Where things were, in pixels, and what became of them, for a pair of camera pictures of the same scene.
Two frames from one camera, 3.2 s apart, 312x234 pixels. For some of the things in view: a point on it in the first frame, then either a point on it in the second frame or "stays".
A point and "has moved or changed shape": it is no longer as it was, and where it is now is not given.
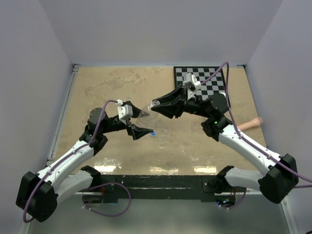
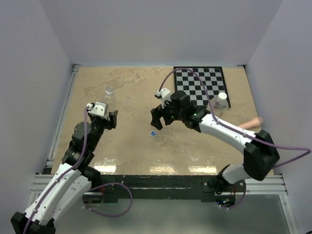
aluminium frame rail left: x=51 y=156 stays
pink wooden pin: x=256 y=122 stays
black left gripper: x=136 y=131 to x=112 y=119
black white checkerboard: x=214 y=86 stays
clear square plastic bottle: x=148 y=117 has moved or changed shape
